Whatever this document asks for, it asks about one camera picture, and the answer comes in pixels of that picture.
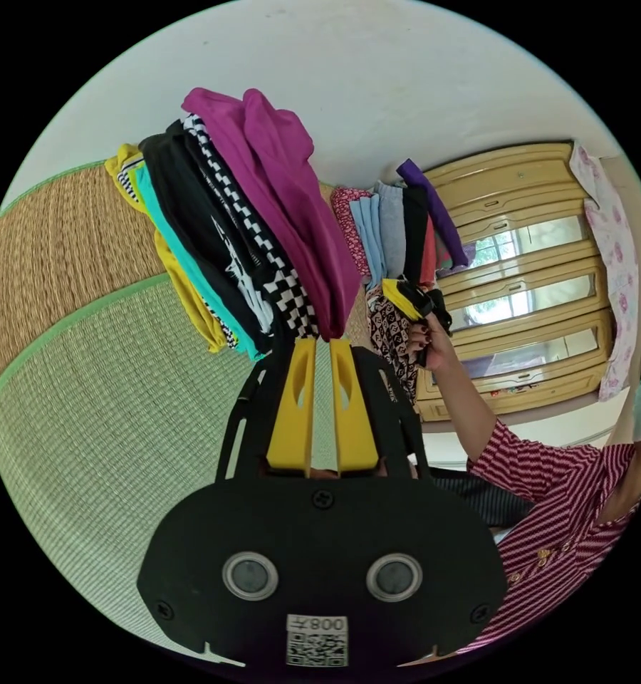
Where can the yellow wooden cupboard with mirrors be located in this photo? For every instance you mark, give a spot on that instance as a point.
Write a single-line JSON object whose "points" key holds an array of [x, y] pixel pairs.
{"points": [[529, 299]]}

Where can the person's body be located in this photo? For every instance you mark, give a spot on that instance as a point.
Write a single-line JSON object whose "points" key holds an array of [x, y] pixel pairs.
{"points": [[566, 507]]}

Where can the pile of clothes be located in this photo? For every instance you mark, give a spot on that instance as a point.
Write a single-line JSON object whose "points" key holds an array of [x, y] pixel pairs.
{"points": [[192, 224], [390, 235]]}

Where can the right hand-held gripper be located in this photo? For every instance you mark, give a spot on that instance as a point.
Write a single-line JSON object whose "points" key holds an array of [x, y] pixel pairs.
{"points": [[430, 307]]}

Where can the magenta purple short sleeve shirt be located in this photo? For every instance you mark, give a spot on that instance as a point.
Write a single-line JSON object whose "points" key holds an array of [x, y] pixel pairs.
{"points": [[288, 214]]}

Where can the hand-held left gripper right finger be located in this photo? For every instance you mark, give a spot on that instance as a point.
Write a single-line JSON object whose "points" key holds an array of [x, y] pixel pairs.
{"points": [[352, 422]]}

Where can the person's right forearm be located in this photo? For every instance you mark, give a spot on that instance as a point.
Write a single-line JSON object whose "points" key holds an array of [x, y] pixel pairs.
{"points": [[465, 409]]}

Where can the person's right hand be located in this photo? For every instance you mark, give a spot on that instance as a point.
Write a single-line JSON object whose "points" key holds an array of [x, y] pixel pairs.
{"points": [[439, 347]]}

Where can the white floral curtain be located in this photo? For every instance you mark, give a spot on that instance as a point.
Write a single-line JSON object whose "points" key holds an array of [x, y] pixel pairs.
{"points": [[617, 267]]}

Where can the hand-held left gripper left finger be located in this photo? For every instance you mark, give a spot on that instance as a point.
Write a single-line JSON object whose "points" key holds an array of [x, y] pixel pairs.
{"points": [[291, 417]]}

